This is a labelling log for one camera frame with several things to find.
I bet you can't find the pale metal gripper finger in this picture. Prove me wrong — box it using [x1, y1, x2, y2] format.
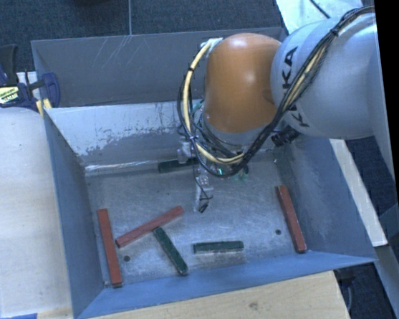
[175, 139, 192, 166]
[189, 173, 217, 215]

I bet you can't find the dark green flat block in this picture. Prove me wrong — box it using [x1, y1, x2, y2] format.
[152, 223, 191, 280]
[191, 237, 245, 256]

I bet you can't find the red-brown flat block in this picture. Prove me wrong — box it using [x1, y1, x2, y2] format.
[274, 182, 309, 257]
[111, 204, 189, 249]
[96, 206, 125, 290]

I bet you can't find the grey metal bin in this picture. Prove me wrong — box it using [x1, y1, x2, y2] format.
[29, 1, 382, 319]

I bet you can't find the black cylinder on white bracket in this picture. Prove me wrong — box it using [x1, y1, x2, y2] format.
[269, 123, 302, 149]

